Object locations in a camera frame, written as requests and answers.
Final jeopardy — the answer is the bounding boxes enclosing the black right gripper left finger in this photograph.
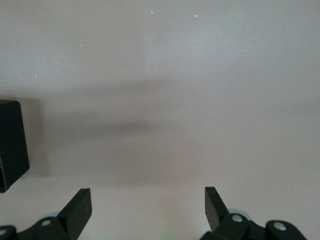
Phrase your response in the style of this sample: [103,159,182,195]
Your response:
[0,188,93,240]

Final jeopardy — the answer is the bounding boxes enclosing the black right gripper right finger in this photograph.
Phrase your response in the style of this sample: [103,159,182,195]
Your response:
[199,186,308,240]

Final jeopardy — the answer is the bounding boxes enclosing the black plastic box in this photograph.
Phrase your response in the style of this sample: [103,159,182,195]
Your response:
[0,99,30,194]

